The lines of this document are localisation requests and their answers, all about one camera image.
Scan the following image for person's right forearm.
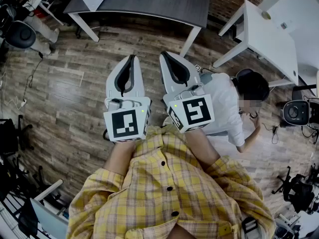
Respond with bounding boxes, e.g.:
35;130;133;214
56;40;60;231
185;129;221;170

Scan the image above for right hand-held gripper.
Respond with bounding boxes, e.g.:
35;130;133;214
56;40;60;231
159;51;215;133

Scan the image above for person's left forearm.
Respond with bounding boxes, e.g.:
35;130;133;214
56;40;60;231
103;140;137;177

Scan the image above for black chair base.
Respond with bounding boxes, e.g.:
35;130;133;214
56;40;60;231
271;165;319;214

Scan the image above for white desk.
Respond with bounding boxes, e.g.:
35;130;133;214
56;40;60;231
259;0;319;86

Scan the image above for black office chair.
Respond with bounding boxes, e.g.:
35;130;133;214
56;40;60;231
4;20;37;50

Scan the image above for black round device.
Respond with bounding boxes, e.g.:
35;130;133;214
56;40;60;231
283;100;310;126

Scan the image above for grey machine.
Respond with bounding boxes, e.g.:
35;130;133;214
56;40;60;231
274;214;303;239

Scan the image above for dark grey table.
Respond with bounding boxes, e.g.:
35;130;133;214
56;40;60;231
63;0;211;57

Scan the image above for black charger cable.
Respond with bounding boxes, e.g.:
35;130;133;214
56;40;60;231
262;122;280;144

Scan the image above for yellow plaid shirt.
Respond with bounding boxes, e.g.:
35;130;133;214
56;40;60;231
66;124;276;239

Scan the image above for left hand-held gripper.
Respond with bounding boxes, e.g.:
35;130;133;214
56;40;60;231
103;55;152;143

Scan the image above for black folded chair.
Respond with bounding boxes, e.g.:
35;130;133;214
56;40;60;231
0;118;34;157

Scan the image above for grey strap buckle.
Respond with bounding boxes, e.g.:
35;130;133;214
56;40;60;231
241;217;260;237

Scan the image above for black floor cable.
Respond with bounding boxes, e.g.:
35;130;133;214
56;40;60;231
23;49;44;89

